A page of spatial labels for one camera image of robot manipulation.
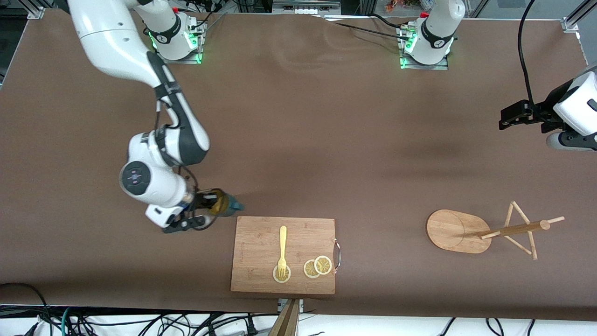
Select teal cup with yellow inside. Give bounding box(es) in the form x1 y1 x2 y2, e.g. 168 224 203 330
208 188 246 218

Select wooden cup rack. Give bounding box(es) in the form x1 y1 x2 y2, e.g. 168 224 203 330
426 201 566 261

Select yellow plastic fork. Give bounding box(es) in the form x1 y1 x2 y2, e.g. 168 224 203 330
278 226 288 279

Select wooden stand beam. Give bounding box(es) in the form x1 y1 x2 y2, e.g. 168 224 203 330
268 299 304 336

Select colourful small items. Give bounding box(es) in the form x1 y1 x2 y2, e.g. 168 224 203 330
384 0 432 14

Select grey power strip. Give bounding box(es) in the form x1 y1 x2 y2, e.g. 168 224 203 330
272 0 341 16

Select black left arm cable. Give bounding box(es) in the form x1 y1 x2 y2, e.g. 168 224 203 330
517 0 537 105

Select bamboo cutting board, metal handle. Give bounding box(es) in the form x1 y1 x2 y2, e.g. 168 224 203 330
230 216 342 295

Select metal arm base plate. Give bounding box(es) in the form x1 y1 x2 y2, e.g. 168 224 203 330
153 19 205 65
399 23 450 71

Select thick black table cable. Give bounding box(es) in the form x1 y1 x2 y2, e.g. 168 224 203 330
370 13 407 30

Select teal floor cable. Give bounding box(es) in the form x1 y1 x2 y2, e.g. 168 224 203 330
60 307 76 336

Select thin black table cable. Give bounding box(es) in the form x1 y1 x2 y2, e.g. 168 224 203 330
326 20 409 47

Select black floor cable loop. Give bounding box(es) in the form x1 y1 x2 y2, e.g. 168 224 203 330
0 282 53 336

